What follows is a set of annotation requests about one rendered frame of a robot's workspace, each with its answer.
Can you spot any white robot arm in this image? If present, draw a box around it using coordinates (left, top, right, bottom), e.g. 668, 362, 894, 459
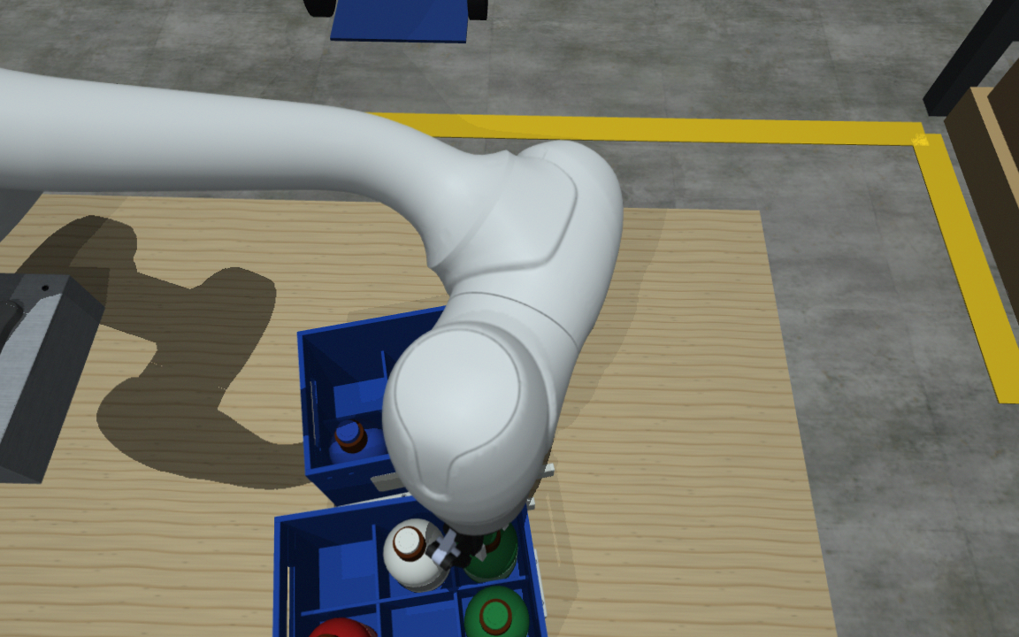
0, 68, 624, 535

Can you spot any blue crate with dividers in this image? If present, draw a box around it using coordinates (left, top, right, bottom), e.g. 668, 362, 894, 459
302, 305, 446, 507
275, 495, 548, 637

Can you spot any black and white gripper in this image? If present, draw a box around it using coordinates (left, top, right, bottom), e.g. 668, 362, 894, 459
425, 523, 492, 571

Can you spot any red bottle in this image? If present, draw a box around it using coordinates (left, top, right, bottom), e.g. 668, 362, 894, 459
309, 618, 378, 637

